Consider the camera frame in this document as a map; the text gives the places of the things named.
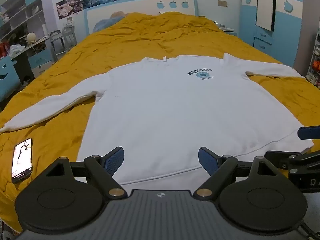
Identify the white printed sweatshirt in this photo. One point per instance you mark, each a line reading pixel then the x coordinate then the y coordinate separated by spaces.
pixel 162 105

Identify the white plastic bag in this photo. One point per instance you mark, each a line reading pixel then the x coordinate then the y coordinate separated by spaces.
pixel 17 49

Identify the grey chair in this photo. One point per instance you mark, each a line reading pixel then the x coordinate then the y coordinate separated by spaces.
pixel 56 45
pixel 69 36

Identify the black framed mirror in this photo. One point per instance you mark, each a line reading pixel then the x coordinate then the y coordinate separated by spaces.
pixel 265 5

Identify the blue cabinet with moon cutout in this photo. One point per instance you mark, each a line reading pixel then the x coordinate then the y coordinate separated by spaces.
pixel 7 77

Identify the black smartphone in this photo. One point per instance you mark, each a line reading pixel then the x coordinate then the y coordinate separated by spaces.
pixel 22 160

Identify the cream mannequin head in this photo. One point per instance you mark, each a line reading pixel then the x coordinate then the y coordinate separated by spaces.
pixel 31 37

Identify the blue and white wardrobe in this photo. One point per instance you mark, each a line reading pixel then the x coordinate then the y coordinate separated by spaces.
pixel 287 30

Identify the blue pillow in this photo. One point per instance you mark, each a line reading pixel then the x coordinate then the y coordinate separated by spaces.
pixel 106 22

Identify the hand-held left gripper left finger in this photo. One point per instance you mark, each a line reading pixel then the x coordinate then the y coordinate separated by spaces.
pixel 114 161

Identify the yellow bedspread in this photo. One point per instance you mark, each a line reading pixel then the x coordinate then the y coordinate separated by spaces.
pixel 150 35

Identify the white nightstand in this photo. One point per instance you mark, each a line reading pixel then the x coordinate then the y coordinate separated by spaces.
pixel 228 31

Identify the cluttered storage rack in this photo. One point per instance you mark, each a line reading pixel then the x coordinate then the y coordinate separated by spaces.
pixel 315 60

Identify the white headboard with blue apples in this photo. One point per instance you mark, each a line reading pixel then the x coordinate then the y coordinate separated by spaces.
pixel 150 6

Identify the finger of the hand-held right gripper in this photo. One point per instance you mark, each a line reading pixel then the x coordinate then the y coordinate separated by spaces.
pixel 300 161
pixel 310 132

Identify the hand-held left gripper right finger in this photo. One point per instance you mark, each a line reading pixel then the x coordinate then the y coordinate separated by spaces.
pixel 207 160

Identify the beige wall switch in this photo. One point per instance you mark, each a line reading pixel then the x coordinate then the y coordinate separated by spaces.
pixel 222 3

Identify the white wall shelf unit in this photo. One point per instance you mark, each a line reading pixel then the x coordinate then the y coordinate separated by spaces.
pixel 20 12

